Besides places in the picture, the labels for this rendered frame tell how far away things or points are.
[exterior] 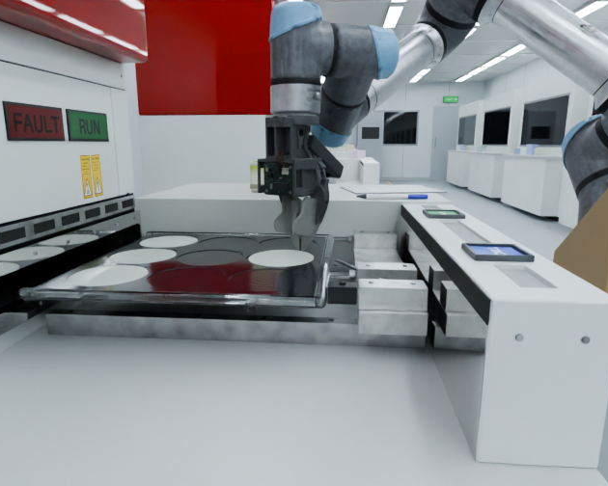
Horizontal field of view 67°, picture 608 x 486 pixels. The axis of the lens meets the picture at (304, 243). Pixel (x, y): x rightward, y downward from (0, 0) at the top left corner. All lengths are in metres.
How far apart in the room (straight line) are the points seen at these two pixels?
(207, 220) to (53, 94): 0.35
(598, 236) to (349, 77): 0.49
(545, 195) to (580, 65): 6.19
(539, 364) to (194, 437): 0.29
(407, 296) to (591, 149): 0.58
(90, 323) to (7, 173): 0.22
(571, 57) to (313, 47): 0.50
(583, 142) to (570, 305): 0.69
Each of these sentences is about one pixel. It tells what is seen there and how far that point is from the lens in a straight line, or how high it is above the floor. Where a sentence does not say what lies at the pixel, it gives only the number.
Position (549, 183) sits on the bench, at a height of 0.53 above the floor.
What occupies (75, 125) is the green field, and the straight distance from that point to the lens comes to 0.81.
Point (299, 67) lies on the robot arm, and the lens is 0.69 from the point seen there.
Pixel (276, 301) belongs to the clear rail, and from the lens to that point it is 0.52.
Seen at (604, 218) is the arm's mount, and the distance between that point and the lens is 0.89.
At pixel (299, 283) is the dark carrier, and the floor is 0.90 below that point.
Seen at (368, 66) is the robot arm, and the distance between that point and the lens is 0.73.
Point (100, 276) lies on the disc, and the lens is 0.67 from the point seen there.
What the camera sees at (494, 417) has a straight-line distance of 0.41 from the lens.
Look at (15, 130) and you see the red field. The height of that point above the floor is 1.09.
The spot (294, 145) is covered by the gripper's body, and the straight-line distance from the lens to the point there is 0.68.
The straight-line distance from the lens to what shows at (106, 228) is 0.86.
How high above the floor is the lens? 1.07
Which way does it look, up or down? 12 degrees down
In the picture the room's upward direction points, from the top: straight up
